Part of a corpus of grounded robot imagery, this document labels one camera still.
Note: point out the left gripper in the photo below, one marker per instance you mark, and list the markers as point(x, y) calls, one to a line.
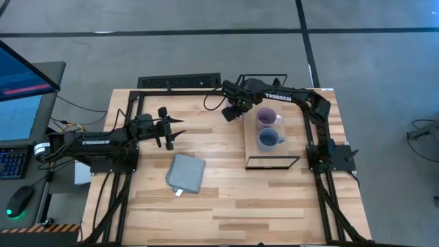
point(144, 127)

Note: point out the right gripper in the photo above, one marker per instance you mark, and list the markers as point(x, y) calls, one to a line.
point(246, 103)

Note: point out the grey-blue faceted mug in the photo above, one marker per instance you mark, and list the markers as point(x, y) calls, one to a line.
point(265, 145)

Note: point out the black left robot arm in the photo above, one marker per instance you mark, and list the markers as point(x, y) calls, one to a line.
point(103, 147)

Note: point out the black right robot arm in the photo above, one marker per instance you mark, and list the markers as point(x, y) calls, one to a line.
point(284, 97)

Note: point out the black perforated panel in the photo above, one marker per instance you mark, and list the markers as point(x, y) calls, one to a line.
point(178, 81)

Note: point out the grey folded cloth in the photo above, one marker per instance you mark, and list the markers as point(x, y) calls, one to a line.
point(186, 173)

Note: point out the white box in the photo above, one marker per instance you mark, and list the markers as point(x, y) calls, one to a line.
point(82, 176)

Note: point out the grey side desk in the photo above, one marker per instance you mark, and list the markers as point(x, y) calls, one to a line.
point(37, 192)

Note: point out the grey-framed computer screen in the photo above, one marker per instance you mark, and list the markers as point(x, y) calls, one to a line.
point(20, 116)

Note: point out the hazard-striped edge strip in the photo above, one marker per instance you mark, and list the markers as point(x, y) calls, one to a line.
point(51, 228)

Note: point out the black-framed computer monitor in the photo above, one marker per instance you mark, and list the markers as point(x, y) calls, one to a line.
point(20, 75)

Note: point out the backlit black keyboard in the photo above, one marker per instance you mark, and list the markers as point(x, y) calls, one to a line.
point(12, 163)

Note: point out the black computer mouse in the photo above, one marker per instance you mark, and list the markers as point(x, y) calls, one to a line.
point(19, 200)

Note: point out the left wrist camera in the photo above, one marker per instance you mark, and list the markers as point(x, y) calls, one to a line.
point(162, 112)

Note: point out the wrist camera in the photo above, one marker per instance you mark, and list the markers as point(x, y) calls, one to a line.
point(162, 112)
point(230, 90)

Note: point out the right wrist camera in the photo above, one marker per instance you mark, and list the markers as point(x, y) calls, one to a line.
point(230, 90)

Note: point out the wooden shelf with black frame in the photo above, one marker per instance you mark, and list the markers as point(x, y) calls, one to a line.
point(250, 137)

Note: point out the black aluminium table frame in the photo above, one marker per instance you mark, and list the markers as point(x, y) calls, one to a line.
point(192, 92)

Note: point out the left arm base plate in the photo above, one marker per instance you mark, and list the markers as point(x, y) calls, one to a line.
point(103, 168)

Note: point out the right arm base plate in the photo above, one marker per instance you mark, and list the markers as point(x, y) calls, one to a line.
point(343, 159)

